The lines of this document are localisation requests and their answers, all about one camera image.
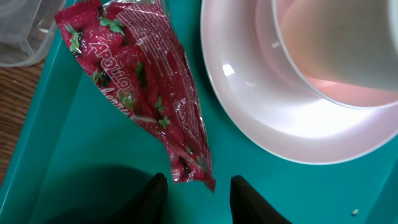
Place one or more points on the clear plastic bin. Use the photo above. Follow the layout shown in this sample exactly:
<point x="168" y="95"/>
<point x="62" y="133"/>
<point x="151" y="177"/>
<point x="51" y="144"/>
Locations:
<point x="27" y="30"/>

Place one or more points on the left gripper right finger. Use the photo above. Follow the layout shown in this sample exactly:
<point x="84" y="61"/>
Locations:
<point x="248" y="206"/>

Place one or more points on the white pink plate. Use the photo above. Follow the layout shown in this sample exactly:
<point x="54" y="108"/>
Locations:
<point x="313" y="132"/>

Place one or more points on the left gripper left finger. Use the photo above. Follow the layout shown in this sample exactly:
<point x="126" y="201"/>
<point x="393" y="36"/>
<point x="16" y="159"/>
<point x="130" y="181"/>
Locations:
<point x="147" y="206"/>

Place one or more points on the cream cup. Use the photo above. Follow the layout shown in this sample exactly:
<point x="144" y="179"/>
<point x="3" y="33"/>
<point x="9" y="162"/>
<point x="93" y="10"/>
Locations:
<point x="348" y="41"/>

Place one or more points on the teal serving tray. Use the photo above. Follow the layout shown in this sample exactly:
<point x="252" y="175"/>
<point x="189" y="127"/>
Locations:
<point x="78" y="159"/>

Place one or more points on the red snack wrapper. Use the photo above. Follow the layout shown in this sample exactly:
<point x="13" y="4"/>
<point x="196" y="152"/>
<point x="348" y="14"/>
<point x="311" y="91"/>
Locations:
<point x="131" y="53"/>

